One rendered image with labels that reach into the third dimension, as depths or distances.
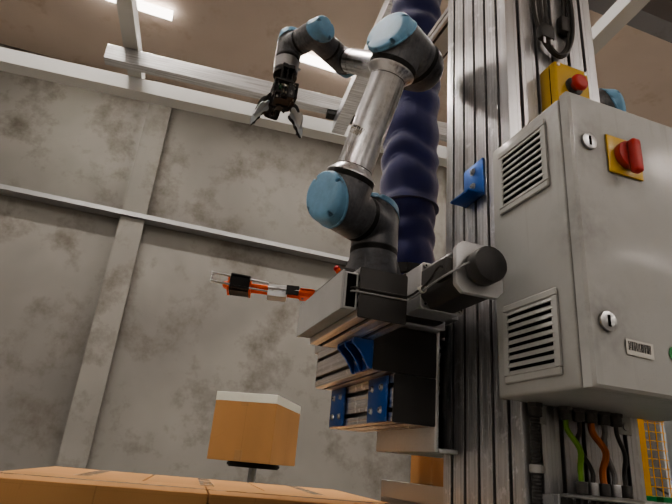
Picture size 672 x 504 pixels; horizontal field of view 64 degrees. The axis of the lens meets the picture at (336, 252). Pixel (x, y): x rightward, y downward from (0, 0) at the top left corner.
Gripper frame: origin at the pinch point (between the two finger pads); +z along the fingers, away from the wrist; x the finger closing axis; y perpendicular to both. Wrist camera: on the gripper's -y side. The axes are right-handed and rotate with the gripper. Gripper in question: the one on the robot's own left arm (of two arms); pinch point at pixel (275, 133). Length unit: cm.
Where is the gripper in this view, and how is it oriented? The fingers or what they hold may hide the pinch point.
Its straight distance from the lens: 161.0
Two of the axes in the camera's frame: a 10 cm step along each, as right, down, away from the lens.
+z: -0.9, 9.2, -3.7
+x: 9.4, 2.0, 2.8
